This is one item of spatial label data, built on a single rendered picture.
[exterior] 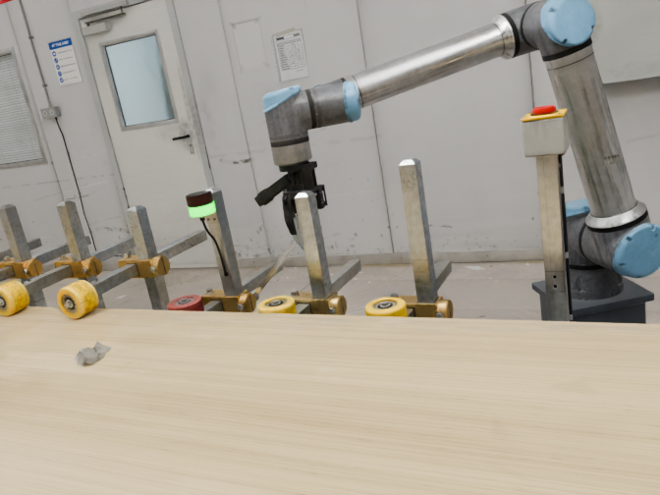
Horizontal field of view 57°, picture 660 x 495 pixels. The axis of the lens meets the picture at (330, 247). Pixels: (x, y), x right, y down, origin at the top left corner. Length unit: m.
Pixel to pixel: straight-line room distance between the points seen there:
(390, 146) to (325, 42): 0.80
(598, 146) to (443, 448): 1.04
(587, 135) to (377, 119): 2.58
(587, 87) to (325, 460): 1.13
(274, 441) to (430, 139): 3.30
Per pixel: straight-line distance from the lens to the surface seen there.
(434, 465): 0.76
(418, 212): 1.23
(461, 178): 4.00
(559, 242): 1.20
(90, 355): 1.29
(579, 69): 1.60
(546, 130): 1.13
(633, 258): 1.73
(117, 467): 0.91
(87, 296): 1.54
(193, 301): 1.44
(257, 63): 4.42
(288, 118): 1.38
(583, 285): 1.92
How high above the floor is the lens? 1.35
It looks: 16 degrees down
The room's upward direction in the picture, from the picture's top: 10 degrees counter-clockwise
